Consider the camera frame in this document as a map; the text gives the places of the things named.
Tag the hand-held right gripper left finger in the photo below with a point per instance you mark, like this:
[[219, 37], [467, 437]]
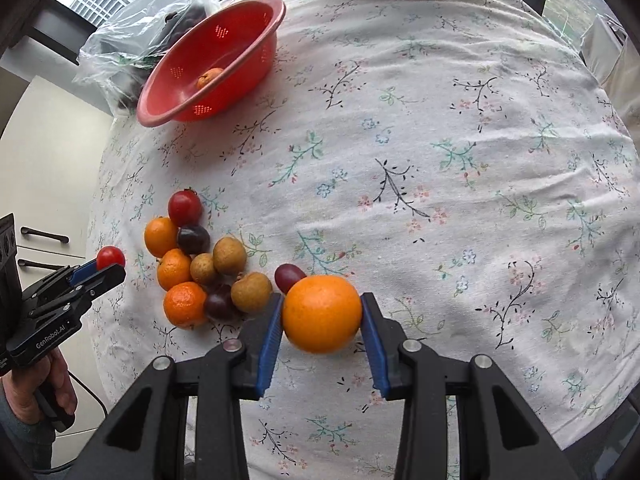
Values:
[[270, 340]]

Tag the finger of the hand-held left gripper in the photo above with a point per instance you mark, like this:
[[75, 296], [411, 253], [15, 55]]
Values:
[[82, 271], [107, 277]]

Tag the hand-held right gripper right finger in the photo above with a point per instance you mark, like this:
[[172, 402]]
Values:
[[375, 345]]

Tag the small red cherry tomato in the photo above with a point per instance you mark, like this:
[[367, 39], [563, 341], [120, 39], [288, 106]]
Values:
[[110, 257]]

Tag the brown longan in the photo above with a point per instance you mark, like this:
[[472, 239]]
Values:
[[251, 291], [203, 268], [230, 255]]

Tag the large orange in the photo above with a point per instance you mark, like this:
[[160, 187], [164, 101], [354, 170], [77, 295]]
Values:
[[322, 315]]

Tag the dark purple cherry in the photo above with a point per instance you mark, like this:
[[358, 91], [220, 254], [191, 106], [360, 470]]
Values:
[[219, 305]]

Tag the small mandarin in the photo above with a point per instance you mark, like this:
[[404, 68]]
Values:
[[185, 305], [173, 270], [160, 236], [211, 80]]

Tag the red plastic colander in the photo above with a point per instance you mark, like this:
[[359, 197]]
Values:
[[235, 35]]

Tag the person's left forearm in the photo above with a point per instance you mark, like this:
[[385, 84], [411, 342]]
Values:
[[20, 425]]

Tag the person's left hand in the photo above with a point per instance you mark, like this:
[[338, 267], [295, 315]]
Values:
[[62, 380]]

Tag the red tomato with stem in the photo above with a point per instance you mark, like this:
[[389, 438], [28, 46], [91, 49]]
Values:
[[184, 207]]

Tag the white cabinet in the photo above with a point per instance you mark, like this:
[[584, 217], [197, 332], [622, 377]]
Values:
[[45, 160]]

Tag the floral white tablecloth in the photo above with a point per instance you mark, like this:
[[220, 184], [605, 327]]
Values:
[[425, 110]]

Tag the clear plastic bag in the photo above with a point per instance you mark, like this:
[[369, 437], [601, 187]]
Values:
[[125, 30]]

